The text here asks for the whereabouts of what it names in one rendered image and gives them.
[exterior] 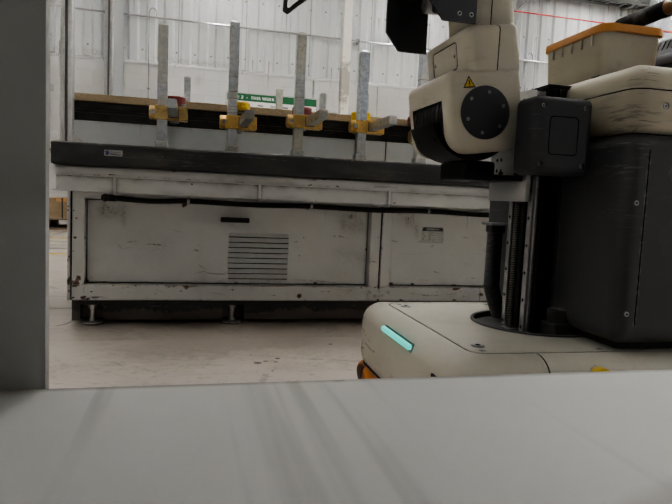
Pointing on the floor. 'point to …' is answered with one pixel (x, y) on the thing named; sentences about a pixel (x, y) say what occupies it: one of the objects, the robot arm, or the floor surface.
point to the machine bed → (256, 236)
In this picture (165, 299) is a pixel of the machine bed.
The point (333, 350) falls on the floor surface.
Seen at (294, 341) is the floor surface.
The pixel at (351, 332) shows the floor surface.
